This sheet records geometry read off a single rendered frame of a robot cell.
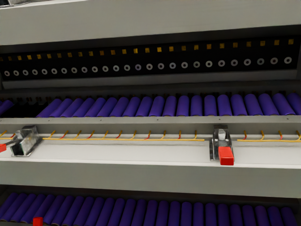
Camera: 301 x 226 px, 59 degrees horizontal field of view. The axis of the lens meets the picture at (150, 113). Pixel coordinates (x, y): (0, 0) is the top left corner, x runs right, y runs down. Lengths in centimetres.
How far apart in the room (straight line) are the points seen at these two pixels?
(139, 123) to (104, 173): 8
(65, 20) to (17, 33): 7
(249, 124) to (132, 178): 16
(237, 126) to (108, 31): 20
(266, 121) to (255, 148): 4
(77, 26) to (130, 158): 17
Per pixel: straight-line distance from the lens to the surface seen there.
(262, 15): 32
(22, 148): 39
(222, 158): 25
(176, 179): 33
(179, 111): 39
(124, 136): 37
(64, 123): 40
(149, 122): 36
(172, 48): 45
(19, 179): 42
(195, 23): 32
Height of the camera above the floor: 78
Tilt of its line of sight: 7 degrees down
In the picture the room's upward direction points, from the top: 2 degrees counter-clockwise
